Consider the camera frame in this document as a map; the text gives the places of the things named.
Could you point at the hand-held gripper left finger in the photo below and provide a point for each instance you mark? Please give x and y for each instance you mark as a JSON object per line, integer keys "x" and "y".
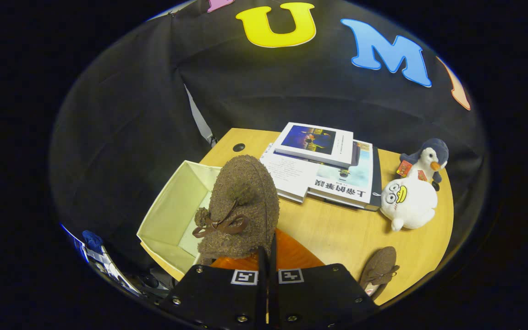
{"x": 218, "y": 293}

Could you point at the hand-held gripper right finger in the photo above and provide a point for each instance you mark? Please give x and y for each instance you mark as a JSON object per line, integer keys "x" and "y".
{"x": 319, "y": 293}

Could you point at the brown fuzzy shoe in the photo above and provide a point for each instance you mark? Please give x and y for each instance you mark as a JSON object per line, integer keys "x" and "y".
{"x": 245, "y": 192}
{"x": 378, "y": 266}

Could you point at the cream fabric storage box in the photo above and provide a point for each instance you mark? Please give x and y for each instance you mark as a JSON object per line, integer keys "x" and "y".
{"x": 167, "y": 211}

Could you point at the white text-covered book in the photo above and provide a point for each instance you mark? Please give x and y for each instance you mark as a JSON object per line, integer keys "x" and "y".
{"x": 291, "y": 176}

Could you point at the pale blue cover book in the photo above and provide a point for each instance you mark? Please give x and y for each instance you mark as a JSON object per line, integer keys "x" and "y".
{"x": 351, "y": 176}

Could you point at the white duck-faced plush toy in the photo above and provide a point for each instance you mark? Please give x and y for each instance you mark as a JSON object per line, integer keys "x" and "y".
{"x": 413, "y": 206}

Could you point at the blue cloth bundle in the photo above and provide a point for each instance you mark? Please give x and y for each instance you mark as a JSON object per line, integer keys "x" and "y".
{"x": 92, "y": 240}

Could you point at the white book blue photo cover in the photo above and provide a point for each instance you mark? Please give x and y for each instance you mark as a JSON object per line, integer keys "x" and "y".
{"x": 314, "y": 142}

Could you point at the grey penguin plush toy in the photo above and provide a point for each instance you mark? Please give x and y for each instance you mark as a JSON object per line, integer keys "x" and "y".
{"x": 429, "y": 160}

